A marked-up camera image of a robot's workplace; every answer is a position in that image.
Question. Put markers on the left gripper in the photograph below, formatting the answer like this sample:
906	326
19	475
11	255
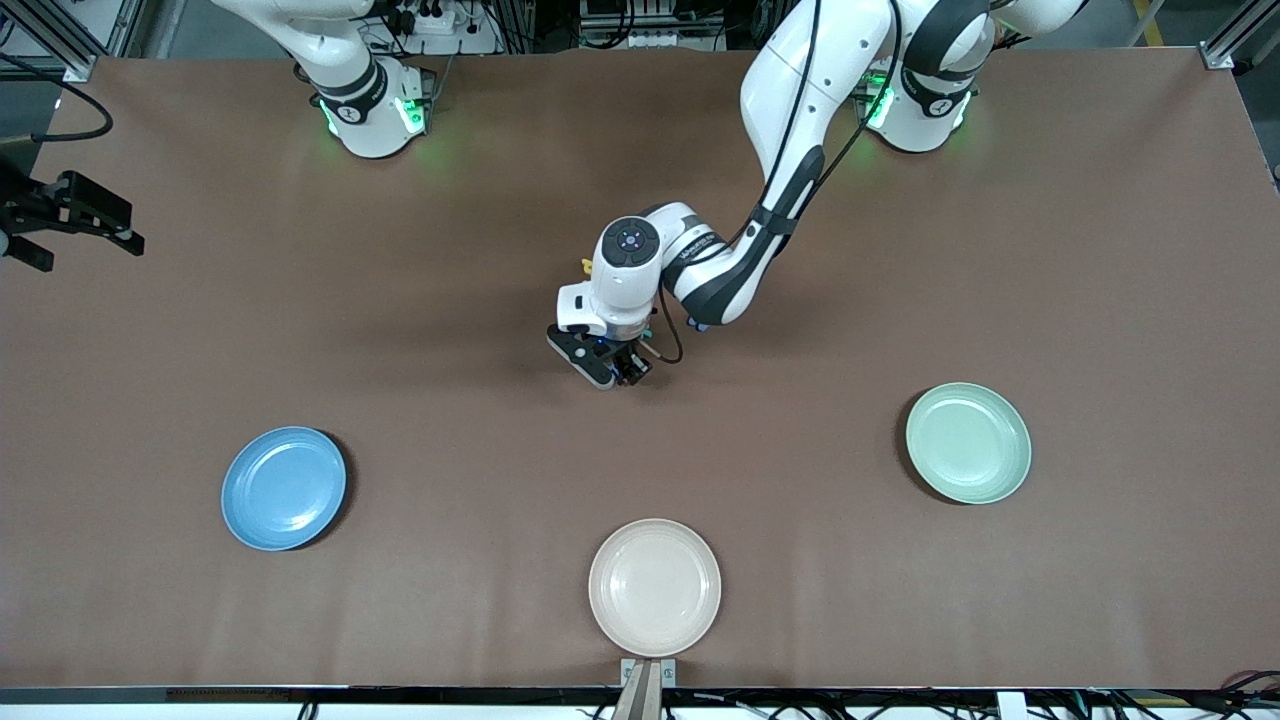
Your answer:
631	366

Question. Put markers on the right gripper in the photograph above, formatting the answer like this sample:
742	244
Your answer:
52	212

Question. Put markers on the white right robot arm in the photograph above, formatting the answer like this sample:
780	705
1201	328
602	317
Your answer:
365	100

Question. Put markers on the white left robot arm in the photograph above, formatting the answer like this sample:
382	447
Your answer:
790	80

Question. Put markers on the beige plate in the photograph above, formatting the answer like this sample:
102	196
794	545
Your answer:
655	588

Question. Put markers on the blue plate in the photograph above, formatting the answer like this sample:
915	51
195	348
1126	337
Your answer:
285	490

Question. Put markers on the green plate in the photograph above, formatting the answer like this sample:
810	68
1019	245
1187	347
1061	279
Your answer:
968	443

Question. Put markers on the brown table mat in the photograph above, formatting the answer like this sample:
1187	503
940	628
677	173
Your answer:
800	550

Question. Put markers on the grey equipment rack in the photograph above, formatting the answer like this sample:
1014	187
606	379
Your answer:
650	38

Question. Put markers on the white power strip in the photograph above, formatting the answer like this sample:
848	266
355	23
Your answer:
450	40

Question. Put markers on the white plastic box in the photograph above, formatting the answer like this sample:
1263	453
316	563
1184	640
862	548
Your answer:
1011	707

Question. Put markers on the aluminium frame profile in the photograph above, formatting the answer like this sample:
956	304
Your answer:
1218	55
80	68

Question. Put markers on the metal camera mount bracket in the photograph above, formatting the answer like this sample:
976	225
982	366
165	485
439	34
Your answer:
648	690

